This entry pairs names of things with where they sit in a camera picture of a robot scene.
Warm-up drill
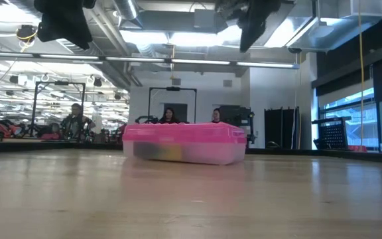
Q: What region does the pink-lidded clear pencil box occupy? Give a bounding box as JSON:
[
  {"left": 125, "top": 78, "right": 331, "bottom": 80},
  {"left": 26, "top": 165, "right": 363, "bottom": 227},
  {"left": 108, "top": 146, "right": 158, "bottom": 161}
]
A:
[{"left": 122, "top": 121, "right": 248, "bottom": 166}]

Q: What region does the black camera rig frame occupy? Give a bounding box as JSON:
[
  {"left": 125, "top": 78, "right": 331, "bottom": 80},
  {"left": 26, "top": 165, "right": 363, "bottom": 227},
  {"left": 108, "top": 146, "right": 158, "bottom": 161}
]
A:
[
  {"left": 147, "top": 86, "right": 198, "bottom": 124},
  {"left": 30, "top": 80, "right": 86, "bottom": 137}
]

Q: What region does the black aluminium table frame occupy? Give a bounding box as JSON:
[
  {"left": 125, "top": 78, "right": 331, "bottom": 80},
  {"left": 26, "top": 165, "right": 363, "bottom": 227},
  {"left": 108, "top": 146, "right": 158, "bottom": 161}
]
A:
[{"left": 0, "top": 139, "right": 382, "bottom": 165}]

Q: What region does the long ceiling light strip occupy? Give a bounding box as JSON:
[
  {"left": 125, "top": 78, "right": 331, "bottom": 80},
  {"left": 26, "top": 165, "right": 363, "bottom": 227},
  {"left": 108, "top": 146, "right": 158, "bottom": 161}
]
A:
[{"left": 0, "top": 51, "right": 300, "bottom": 70}]

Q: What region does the black perforated cart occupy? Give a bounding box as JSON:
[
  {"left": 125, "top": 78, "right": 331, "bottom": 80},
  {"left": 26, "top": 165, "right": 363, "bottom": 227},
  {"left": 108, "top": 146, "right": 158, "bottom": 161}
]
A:
[{"left": 312, "top": 116, "right": 353, "bottom": 150}]

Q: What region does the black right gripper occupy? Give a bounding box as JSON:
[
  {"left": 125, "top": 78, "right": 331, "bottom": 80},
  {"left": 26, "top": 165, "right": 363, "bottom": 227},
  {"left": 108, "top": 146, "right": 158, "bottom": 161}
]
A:
[{"left": 215, "top": 0, "right": 283, "bottom": 54}]

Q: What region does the yellow hanging cable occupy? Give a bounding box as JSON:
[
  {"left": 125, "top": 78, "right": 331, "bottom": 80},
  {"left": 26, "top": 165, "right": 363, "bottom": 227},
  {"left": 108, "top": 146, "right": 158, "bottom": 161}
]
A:
[{"left": 357, "top": 0, "right": 366, "bottom": 147}]

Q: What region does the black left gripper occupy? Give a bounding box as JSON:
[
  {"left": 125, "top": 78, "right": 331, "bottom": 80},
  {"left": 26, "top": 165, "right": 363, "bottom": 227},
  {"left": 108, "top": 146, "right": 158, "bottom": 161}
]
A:
[{"left": 33, "top": 0, "right": 97, "bottom": 51}]

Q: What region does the bright ceiling light panel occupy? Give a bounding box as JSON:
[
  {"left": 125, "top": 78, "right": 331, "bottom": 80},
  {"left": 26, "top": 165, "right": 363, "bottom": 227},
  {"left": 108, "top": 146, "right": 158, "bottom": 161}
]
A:
[{"left": 119, "top": 29, "right": 241, "bottom": 47}]

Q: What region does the silver rectangular ventilation duct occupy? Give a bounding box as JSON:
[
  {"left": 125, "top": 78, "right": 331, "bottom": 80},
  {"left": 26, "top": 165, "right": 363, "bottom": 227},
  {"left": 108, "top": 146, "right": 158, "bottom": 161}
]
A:
[{"left": 285, "top": 0, "right": 382, "bottom": 53}]

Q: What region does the silver round ventilation duct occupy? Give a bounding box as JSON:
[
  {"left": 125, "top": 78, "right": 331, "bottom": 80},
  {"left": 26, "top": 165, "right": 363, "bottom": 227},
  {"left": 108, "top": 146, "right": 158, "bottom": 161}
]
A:
[{"left": 113, "top": 0, "right": 145, "bottom": 29}]

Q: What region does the black robot station equipment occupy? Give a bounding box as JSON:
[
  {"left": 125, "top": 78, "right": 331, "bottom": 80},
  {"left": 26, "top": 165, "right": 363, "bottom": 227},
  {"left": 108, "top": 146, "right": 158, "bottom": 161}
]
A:
[{"left": 219, "top": 105, "right": 257, "bottom": 145}]

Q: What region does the green yellow crayon box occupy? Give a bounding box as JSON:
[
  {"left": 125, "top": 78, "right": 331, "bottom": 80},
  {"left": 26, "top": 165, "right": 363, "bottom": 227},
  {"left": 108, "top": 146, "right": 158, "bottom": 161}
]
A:
[{"left": 133, "top": 141, "right": 184, "bottom": 162}]

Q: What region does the black round ceiling fixture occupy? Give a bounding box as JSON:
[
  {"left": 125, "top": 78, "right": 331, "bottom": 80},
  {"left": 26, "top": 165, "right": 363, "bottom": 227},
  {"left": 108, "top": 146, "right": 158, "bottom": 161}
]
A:
[{"left": 15, "top": 25, "right": 38, "bottom": 44}]

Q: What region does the silver corrugated flexible duct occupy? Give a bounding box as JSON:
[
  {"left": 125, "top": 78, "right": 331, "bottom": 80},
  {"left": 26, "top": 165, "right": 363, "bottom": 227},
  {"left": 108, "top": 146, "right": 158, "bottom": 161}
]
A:
[{"left": 56, "top": 38, "right": 94, "bottom": 56}]

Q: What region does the black folding partition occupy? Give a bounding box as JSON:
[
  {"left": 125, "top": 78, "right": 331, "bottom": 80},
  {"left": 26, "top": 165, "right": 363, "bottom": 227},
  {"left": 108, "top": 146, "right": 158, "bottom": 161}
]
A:
[{"left": 264, "top": 106, "right": 300, "bottom": 149}]

